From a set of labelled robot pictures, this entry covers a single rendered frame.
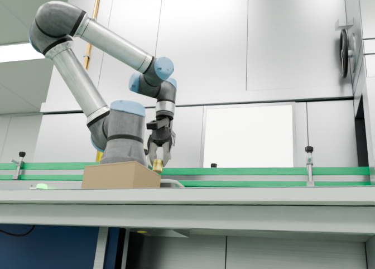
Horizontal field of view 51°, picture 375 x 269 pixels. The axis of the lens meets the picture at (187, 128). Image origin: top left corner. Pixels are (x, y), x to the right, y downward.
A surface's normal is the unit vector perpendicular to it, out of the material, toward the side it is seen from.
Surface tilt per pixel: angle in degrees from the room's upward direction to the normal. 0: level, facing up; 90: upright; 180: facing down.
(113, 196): 90
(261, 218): 90
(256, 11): 90
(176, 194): 90
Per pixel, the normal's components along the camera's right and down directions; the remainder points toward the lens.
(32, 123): -0.27, -0.36
